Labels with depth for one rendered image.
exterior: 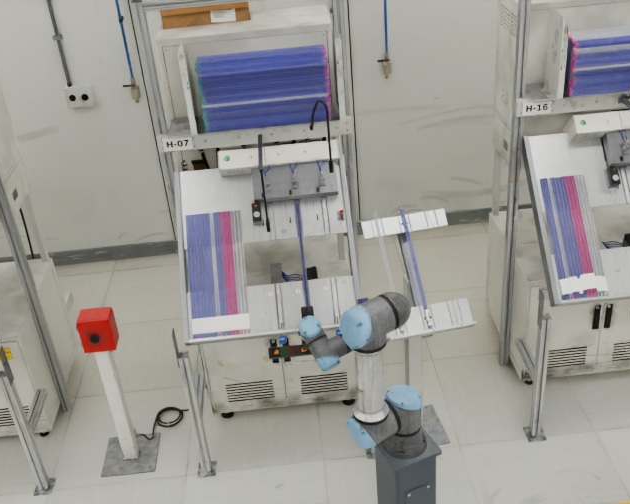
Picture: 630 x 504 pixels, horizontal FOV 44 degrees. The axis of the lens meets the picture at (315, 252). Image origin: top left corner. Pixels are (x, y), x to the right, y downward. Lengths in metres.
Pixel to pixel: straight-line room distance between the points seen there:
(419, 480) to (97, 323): 1.38
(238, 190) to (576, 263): 1.38
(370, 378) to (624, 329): 1.68
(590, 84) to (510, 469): 1.61
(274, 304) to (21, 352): 1.18
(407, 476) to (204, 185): 1.40
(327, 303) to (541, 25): 1.41
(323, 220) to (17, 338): 1.41
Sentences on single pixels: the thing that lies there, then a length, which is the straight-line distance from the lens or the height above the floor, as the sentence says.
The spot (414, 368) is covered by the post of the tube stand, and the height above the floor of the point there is 0.38.
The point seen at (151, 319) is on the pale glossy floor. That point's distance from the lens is 4.52.
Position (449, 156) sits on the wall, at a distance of 4.93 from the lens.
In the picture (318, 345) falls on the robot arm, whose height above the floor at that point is 0.89.
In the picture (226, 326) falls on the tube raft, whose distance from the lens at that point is 3.03.
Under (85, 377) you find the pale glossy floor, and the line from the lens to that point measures 4.22.
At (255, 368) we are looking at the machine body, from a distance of 3.52.
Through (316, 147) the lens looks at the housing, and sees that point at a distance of 3.14.
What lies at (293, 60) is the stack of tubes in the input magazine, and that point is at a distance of 3.00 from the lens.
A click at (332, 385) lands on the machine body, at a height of 0.16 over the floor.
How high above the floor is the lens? 2.51
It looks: 31 degrees down
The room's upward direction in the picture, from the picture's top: 5 degrees counter-clockwise
